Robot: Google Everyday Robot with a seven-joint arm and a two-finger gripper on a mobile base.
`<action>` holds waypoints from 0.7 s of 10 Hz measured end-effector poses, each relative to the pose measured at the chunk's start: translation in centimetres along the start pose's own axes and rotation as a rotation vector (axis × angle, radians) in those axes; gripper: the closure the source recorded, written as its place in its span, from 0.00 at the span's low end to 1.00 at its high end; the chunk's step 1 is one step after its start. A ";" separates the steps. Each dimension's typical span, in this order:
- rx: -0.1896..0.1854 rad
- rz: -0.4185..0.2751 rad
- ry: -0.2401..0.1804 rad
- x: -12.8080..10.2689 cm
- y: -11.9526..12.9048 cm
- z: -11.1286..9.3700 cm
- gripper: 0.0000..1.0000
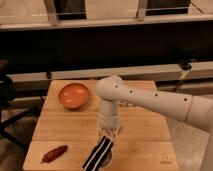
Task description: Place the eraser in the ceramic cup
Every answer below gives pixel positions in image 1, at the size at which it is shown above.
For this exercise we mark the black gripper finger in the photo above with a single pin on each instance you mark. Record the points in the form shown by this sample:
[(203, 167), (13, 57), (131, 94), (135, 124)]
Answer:
[(101, 152), (87, 164)]

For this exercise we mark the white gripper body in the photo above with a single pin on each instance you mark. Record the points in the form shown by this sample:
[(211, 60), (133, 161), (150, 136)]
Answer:
[(108, 126)]

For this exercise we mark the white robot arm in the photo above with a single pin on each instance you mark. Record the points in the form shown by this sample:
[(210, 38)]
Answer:
[(193, 110)]

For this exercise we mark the orange ceramic bowl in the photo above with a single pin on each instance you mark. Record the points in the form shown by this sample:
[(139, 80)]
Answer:
[(73, 96)]

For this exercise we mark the red sausage-shaped eraser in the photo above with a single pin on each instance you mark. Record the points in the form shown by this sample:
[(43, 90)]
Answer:
[(54, 153)]

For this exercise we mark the wooden bamboo table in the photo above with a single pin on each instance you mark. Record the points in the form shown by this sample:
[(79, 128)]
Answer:
[(63, 139)]

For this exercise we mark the black clamp with cable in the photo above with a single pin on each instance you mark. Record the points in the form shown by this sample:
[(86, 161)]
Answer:
[(186, 66)]

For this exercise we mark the black stand frame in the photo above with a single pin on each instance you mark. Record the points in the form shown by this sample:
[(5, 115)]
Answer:
[(7, 95)]

